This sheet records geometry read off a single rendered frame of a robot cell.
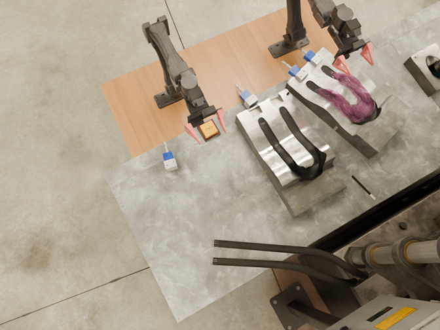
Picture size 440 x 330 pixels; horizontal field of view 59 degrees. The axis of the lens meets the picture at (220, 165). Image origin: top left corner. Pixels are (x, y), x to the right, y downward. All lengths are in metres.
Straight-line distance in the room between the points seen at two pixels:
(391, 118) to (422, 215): 0.44
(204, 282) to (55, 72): 1.91
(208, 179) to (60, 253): 1.25
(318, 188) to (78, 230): 1.55
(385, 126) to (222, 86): 0.74
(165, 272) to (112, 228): 0.95
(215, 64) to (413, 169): 1.03
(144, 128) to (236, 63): 0.54
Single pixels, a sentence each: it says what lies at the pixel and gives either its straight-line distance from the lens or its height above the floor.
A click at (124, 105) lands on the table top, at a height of 0.80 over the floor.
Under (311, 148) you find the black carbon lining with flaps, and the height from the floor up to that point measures 0.92.
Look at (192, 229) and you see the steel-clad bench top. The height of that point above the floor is 0.80.
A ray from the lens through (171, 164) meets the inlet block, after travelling 1.68.
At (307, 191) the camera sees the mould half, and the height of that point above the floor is 0.86.
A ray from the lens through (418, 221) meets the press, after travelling 1.91.
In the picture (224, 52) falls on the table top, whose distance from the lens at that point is 1.95.
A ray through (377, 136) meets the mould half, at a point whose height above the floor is 0.91.
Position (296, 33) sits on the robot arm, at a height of 0.96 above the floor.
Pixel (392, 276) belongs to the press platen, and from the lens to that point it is 1.57.
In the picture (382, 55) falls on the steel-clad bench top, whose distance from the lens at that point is 2.11.
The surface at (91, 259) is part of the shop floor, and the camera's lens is 2.57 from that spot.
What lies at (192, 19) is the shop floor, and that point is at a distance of 3.03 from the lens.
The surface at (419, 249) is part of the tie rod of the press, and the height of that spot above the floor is 1.37.
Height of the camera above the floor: 2.46
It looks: 75 degrees down
